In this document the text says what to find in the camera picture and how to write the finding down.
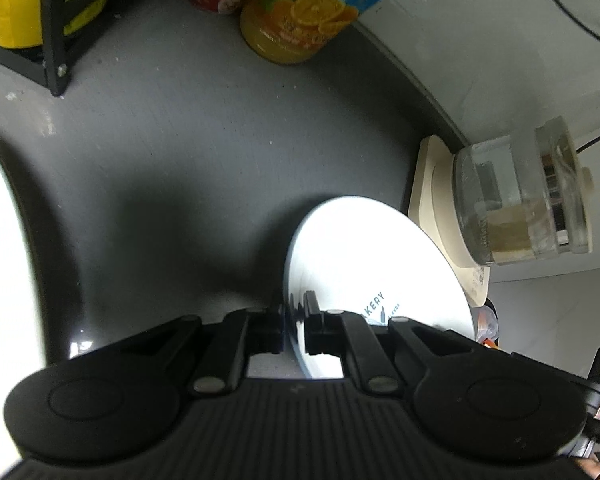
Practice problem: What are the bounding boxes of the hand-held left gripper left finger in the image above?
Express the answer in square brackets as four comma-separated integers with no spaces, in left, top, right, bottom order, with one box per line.
[115,304,287,397]

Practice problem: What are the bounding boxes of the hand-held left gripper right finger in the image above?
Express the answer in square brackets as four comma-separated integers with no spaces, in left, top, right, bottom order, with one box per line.
[302,290,486,394]

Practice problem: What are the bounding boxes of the white plate rolling pin print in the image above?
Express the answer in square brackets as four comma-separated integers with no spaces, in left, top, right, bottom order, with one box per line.
[281,196,476,380]

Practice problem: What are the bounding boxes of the beige kettle base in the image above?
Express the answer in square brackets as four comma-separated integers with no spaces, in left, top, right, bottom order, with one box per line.
[407,135,491,307]

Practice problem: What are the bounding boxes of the black waste bin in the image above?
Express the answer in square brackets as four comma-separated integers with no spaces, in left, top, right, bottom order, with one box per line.
[472,300,502,349]

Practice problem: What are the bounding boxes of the glass kettle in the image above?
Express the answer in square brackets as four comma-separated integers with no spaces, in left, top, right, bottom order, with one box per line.
[451,116,595,266]

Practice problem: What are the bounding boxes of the oval white plate gold rim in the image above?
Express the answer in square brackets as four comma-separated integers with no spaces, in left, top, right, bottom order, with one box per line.
[0,131,49,367]

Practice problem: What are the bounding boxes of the orange juice bottle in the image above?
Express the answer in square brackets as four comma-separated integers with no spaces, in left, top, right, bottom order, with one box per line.
[239,0,439,66]

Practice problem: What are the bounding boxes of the black metal rack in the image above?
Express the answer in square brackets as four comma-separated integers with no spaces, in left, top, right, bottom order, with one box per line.
[0,0,117,97]

